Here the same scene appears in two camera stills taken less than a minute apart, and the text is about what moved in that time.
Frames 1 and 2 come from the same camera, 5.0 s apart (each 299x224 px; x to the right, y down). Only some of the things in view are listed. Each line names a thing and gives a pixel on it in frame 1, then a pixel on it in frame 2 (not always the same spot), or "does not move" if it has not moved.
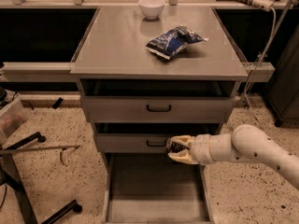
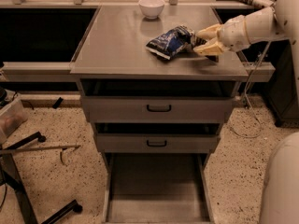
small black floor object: (57, 104) does not move
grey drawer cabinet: (148, 74) does not move
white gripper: (202, 148) to (233, 34)
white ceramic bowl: (151, 7) does not move
